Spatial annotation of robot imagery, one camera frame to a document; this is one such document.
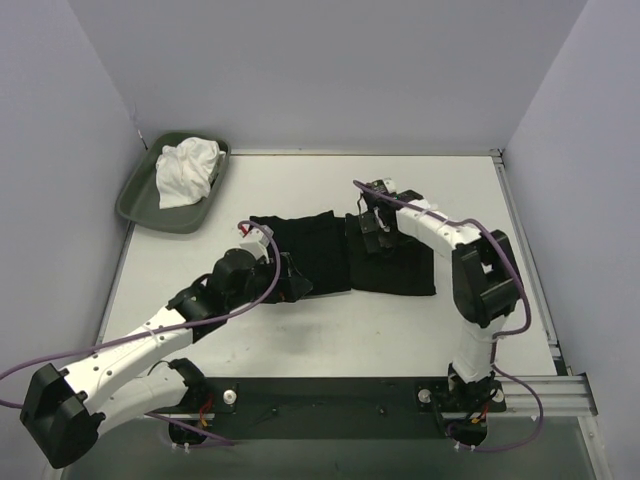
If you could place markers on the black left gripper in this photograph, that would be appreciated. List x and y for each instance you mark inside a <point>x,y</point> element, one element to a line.
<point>286,278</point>

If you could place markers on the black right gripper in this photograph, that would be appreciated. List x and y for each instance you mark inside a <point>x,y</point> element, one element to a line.
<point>370,232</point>

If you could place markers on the black t shirt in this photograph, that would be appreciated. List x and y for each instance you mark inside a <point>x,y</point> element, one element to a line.
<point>406,268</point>
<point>317,247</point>

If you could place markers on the grey plastic tray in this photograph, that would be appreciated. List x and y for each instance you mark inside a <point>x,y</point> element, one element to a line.
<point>139,199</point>

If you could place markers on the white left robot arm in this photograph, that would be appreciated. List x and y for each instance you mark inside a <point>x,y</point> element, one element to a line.
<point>66,410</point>

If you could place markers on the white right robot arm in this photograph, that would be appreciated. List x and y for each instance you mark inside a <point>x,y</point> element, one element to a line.
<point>487,287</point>

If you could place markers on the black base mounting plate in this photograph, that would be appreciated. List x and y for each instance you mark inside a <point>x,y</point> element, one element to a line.
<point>404,427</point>

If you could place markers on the crumpled white t shirt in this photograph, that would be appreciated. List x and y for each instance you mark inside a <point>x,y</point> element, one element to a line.
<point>185,173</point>

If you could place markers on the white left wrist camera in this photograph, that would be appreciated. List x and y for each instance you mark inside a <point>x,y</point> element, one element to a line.
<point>256,241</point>

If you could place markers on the aluminium front rail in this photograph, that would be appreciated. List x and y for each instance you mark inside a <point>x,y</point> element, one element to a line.
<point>550,395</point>

